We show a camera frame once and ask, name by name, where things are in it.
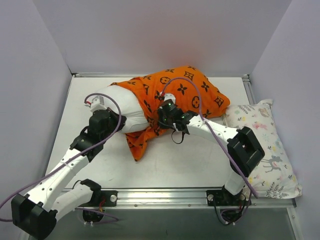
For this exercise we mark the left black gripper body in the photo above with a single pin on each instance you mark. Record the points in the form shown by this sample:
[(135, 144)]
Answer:
[(116, 119)]

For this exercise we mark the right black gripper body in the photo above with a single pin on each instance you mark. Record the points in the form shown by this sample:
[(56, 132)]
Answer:
[(162, 117)]

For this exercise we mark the orange patterned pillowcase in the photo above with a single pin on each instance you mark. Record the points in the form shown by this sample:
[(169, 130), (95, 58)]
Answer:
[(192, 90)]

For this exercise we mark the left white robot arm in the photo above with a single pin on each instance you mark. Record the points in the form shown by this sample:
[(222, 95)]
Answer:
[(38, 211)]

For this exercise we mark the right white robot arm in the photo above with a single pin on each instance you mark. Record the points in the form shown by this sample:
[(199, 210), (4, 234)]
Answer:
[(241, 146)]

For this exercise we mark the white floral animal pillow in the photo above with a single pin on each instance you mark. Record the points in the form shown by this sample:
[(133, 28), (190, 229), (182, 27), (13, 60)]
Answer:
[(274, 176)]

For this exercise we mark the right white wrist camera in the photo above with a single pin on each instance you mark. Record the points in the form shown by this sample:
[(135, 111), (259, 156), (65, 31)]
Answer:
[(169, 97)]

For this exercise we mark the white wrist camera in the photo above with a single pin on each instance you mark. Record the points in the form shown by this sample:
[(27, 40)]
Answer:
[(97, 103), (169, 97)]

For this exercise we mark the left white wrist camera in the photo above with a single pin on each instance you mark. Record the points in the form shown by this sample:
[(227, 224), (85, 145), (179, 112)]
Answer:
[(97, 103)]

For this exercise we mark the aluminium back rail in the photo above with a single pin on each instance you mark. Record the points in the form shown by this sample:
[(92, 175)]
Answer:
[(88, 74)]

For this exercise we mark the aluminium rail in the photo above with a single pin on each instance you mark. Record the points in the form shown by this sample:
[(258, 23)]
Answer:
[(88, 74), (248, 88), (167, 198)]

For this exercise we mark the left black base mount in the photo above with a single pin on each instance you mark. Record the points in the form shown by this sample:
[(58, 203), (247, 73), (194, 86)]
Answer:
[(103, 198)]

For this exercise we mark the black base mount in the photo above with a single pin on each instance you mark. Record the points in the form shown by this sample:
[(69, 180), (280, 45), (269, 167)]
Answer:
[(222, 198), (103, 198)]

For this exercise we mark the aluminium right side rail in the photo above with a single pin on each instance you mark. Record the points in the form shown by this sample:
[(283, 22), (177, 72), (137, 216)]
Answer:
[(248, 88)]

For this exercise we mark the aluminium front rail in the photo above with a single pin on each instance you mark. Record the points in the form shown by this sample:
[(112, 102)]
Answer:
[(167, 198)]

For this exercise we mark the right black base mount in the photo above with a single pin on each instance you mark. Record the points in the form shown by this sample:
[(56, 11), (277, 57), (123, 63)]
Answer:
[(222, 198)]

